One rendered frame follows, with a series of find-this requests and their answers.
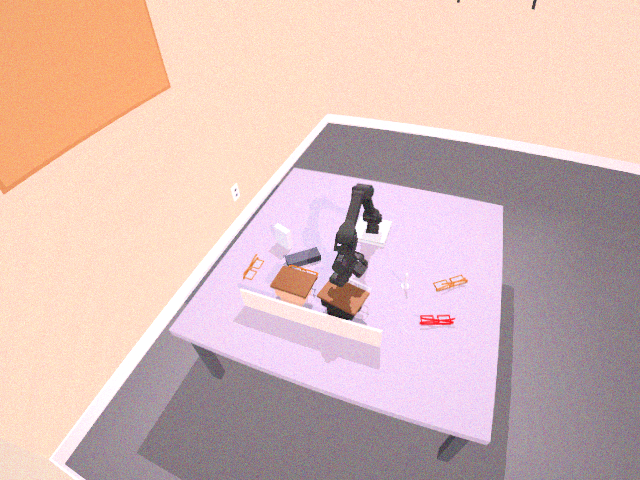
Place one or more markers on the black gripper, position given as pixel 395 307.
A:
pixel 341 279

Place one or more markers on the white flat panel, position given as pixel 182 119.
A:
pixel 312 318

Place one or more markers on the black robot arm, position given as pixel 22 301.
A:
pixel 347 235

